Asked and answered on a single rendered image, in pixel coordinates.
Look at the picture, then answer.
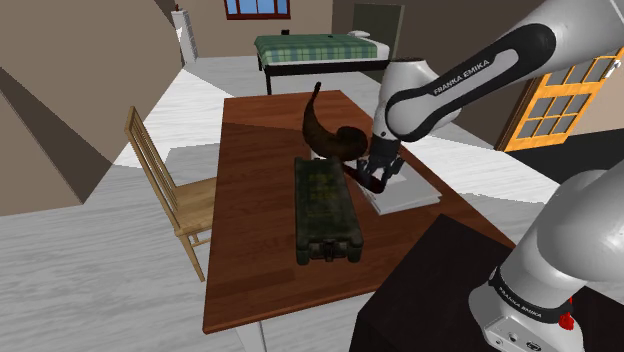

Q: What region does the dark brown curved horn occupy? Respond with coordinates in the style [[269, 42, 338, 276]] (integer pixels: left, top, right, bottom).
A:
[[301, 81, 370, 162]]

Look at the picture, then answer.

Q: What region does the white flat book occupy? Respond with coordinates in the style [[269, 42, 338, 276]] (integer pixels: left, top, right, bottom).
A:
[[310, 146, 443, 216]]

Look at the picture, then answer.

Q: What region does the dark green long case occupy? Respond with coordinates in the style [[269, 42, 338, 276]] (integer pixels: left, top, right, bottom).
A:
[[293, 156, 365, 266]]

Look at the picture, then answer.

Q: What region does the black robot stand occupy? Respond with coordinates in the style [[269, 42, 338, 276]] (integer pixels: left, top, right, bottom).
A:
[[348, 213, 624, 352]]

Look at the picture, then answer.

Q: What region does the dark green door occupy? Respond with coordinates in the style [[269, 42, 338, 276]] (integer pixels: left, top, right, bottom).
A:
[[351, 3, 406, 84]]

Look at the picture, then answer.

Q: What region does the orange door with glass panes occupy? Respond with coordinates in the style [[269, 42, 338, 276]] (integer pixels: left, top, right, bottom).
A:
[[494, 46, 624, 154]]

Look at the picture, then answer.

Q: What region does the bed with green plaid cover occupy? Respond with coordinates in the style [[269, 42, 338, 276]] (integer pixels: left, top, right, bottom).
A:
[[253, 29, 392, 96]]

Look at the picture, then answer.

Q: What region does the white tall column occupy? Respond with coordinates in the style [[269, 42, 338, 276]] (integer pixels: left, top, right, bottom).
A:
[[169, 3, 200, 65]]

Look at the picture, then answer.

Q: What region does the brown wooden table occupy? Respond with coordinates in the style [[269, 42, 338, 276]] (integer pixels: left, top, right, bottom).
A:
[[202, 89, 518, 352]]

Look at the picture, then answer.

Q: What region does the light wooden chair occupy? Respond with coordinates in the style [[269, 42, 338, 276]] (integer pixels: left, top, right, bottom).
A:
[[123, 105, 219, 283]]

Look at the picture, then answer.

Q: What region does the red framed window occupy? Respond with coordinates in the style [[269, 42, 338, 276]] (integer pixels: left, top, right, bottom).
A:
[[223, 0, 292, 21]]

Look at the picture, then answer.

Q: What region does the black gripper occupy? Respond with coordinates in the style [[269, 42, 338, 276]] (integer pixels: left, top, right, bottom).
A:
[[356, 135, 405, 192]]

